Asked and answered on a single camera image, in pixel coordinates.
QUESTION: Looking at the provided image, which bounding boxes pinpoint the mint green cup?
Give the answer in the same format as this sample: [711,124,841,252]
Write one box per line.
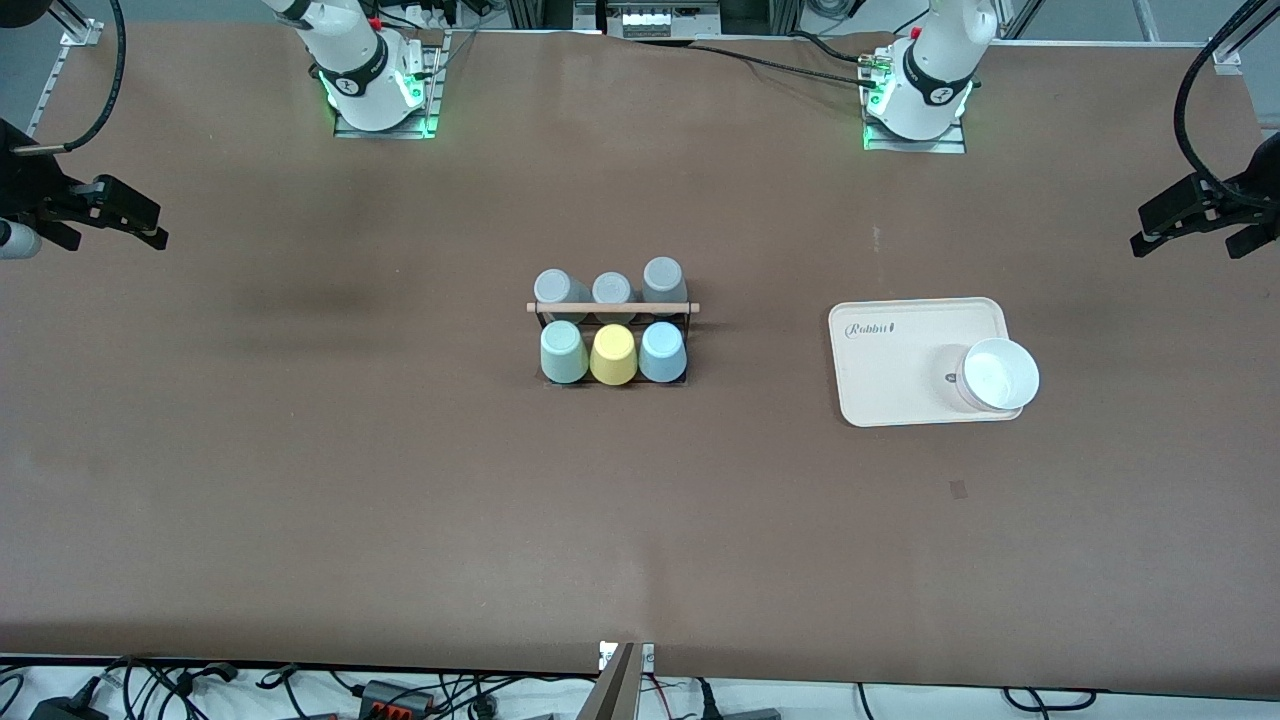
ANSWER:
[540,320,592,386]

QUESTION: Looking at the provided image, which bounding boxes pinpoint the light blue cup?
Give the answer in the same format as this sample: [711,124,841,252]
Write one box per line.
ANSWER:
[638,321,689,386]

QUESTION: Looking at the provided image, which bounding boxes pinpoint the white bowl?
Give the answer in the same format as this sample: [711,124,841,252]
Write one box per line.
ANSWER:
[955,337,1041,413]

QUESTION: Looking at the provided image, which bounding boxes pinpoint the cream plastic tray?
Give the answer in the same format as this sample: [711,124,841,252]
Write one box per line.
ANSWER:
[828,297,1025,428]

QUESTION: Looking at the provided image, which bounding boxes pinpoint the grey cup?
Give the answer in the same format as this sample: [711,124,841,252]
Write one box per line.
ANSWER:
[641,257,689,317]
[533,268,591,323]
[592,272,637,324]

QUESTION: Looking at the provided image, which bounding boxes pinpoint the black power adapter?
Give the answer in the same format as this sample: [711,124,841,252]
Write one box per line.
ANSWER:
[28,694,111,720]

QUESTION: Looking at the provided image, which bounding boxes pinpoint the yellow cup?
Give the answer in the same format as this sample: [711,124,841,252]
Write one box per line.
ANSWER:
[590,324,640,387]

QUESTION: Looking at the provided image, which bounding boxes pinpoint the white power strip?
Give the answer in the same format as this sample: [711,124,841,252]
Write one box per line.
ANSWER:
[604,0,722,41]

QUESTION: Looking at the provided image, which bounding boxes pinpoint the black terminal block orange levers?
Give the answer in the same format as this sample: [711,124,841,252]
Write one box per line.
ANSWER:
[358,679,438,720]

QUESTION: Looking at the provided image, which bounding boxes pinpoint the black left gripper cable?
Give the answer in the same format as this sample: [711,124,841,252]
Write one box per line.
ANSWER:
[1172,0,1280,211]

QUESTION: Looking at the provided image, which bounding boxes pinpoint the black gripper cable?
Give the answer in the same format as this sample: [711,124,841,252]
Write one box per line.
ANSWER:
[12,0,128,157]
[1172,0,1280,211]

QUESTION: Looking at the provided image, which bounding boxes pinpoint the aluminium frame rail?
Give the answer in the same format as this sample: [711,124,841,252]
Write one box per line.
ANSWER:
[27,0,107,133]

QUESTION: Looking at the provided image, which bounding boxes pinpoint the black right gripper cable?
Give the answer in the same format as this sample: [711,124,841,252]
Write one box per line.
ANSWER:
[12,0,128,157]

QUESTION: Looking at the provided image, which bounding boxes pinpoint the aluminium corner bracket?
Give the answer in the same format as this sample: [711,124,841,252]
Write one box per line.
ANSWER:
[1208,0,1280,77]

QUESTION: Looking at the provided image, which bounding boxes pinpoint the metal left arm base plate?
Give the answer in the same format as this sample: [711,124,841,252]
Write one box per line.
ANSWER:
[861,50,969,155]

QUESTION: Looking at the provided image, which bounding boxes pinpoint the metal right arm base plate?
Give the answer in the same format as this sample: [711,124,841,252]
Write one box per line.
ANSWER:
[333,30,447,140]

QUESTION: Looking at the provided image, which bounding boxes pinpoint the short black table cable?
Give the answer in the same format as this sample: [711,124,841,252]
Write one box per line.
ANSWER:
[790,30,887,67]

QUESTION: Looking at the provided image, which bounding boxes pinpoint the long black table cable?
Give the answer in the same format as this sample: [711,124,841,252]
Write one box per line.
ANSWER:
[622,36,883,89]

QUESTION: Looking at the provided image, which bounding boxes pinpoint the black wire cup rack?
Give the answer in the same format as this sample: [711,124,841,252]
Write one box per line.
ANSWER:
[527,300,701,389]

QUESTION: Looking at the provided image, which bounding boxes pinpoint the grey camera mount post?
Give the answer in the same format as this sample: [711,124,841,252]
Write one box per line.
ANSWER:
[577,641,657,720]

